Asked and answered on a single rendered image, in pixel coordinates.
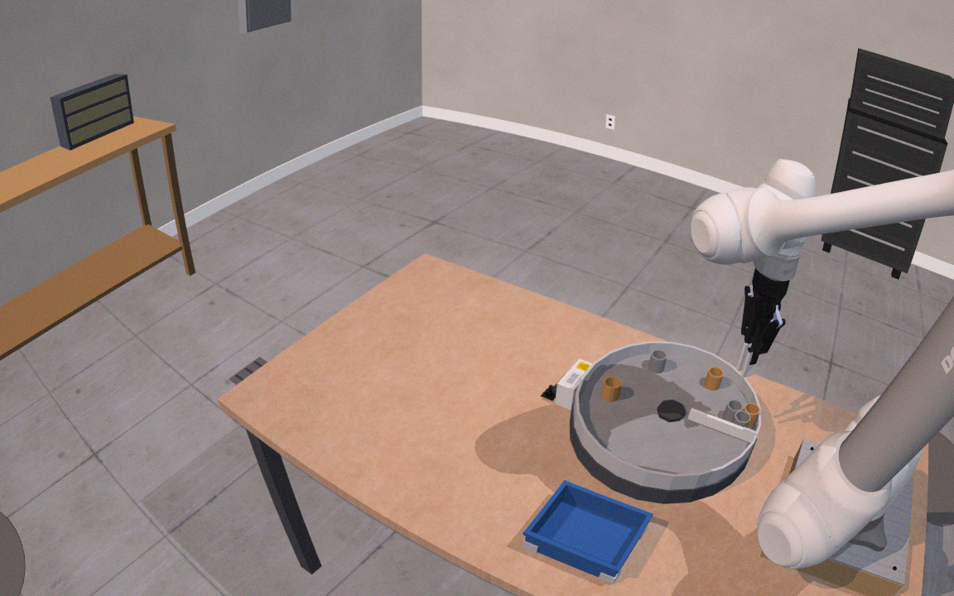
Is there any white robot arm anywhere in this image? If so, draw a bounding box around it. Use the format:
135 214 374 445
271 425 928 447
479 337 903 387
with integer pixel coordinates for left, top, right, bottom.
691 159 954 569

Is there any blue square tray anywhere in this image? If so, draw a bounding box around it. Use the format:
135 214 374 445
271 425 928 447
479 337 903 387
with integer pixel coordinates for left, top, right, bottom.
522 480 653 584

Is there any grey metal bushing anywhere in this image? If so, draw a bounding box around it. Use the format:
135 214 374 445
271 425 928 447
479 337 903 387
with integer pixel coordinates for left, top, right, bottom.
648 349 667 373
732 411 751 428
723 399 743 423

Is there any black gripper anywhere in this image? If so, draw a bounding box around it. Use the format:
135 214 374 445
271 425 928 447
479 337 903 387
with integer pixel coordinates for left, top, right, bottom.
736 268 790 377

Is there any bronze bushing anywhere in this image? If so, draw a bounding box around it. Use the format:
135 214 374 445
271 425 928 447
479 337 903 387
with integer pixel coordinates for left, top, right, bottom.
744 403 760 428
601 377 622 402
705 367 724 391

